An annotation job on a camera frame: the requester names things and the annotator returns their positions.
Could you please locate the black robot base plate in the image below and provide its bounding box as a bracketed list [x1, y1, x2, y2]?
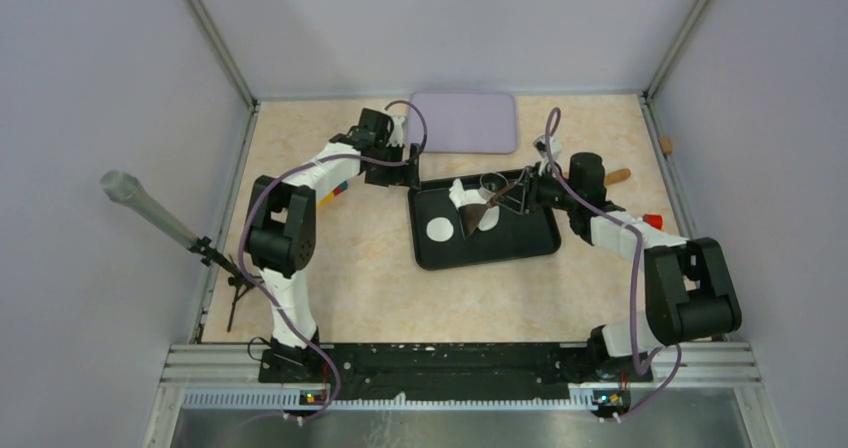
[258, 342, 653, 402]

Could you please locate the clear glass cup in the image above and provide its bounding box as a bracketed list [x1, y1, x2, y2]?
[479, 172, 509, 197]

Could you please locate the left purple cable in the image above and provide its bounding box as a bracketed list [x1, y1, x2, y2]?
[237, 100, 429, 426]

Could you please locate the wooden dough roller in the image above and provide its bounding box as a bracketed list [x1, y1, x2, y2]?
[604, 168, 632, 186]

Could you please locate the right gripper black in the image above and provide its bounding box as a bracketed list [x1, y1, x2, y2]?
[495, 162, 579, 215]

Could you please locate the grey microphone on tripod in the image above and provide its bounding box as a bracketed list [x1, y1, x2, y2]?
[99, 170, 254, 332]

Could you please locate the black baking tray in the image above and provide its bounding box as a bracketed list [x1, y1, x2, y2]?
[407, 178, 562, 271]

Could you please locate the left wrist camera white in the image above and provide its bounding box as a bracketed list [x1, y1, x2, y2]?
[387, 115, 408, 148]

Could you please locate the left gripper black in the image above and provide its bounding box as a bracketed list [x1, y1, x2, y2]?
[366, 140, 420, 190]

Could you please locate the yellow red blue toy block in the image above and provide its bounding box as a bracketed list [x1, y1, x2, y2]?
[317, 182, 349, 207]

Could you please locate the small wooden cork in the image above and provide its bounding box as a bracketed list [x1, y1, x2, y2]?
[657, 135, 674, 156]

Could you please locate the round cut dough wrapper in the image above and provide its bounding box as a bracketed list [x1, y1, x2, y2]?
[425, 217, 455, 243]

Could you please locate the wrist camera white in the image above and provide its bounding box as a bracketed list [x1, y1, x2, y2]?
[387, 115, 408, 148]
[533, 135, 563, 170]

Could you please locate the metal scraper wooden handle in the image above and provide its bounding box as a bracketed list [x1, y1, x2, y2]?
[458, 181, 518, 239]

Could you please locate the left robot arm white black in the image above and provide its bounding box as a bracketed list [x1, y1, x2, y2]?
[237, 108, 428, 382]

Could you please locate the lilac rectangular tray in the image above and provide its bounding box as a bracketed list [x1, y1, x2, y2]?
[406, 91, 519, 154]

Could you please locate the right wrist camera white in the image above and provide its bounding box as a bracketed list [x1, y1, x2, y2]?
[533, 135, 563, 170]

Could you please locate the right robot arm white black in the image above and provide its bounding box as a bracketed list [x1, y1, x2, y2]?
[494, 152, 742, 380]

